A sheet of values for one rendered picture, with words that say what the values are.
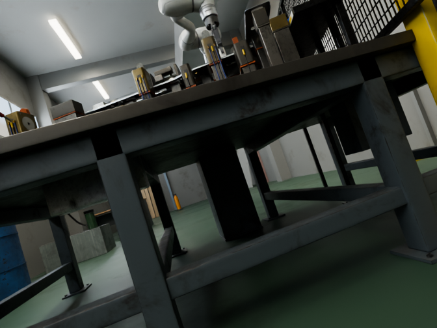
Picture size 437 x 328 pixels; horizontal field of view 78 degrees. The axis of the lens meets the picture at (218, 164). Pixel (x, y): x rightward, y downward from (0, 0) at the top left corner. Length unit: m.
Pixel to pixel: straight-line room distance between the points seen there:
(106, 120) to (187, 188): 10.28
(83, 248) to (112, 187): 3.72
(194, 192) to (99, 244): 7.04
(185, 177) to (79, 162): 10.26
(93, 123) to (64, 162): 0.13
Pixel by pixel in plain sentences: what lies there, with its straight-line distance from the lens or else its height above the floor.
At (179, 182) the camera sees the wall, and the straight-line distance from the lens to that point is 10.99.
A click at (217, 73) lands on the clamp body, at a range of 1.23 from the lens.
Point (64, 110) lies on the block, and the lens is 1.50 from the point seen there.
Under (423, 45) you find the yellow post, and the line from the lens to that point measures 1.14.
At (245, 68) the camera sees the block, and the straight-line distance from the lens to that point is 1.25.
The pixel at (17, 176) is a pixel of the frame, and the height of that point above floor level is 0.61.
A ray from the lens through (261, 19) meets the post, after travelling 1.14.
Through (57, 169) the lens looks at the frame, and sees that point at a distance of 0.82.
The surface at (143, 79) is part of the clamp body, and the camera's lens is 1.33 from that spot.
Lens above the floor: 0.42
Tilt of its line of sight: 4 degrees up
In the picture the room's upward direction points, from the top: 19 degrees counter-clockwise
